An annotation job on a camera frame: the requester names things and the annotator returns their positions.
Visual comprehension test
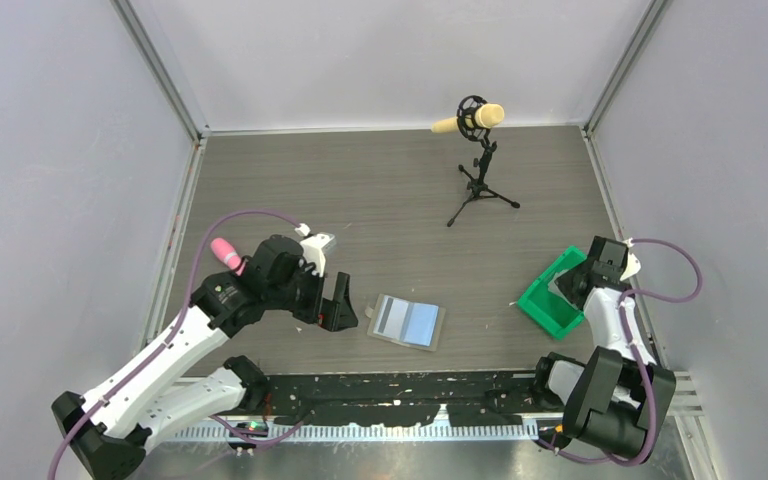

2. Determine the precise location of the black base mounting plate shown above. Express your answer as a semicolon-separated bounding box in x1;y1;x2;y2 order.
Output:
227;370;563;427

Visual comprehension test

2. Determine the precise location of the yellow foam microphone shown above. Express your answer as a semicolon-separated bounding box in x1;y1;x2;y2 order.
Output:
431;103;505;135

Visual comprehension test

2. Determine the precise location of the aluminium frame rail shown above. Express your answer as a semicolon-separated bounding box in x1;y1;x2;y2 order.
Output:
146;400;562;450

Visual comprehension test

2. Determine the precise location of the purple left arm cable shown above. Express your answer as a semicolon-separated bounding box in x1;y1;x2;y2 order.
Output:
47;209;312;480

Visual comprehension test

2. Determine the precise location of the pink cylindrical toy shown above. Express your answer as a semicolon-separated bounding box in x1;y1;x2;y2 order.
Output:
210;237;245;275

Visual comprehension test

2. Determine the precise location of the card with magnetic stripe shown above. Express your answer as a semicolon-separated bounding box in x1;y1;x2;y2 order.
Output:
373;296;411;339

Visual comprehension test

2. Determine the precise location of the black tripod microphone stand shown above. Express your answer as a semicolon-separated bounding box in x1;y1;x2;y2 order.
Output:
446;95;521;227

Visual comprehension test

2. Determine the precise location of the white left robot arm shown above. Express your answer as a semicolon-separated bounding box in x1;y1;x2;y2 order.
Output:
52;233;358;479

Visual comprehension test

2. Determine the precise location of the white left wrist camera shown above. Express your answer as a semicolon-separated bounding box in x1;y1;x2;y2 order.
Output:
295;223;337;277

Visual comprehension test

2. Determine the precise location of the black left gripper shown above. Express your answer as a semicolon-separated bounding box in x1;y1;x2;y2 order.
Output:
265;259;357;330

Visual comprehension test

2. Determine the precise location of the green plastic bin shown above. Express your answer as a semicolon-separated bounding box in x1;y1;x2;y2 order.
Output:
516;246;586;340

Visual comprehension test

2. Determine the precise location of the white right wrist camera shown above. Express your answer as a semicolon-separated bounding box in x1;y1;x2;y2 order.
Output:
620;238;642;281

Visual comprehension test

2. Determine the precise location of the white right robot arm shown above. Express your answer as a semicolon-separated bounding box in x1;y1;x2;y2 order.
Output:
530;236;677;466

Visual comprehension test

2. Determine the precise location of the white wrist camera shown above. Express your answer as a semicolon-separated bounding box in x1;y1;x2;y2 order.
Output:
620;238;642;281
295;223;337;277

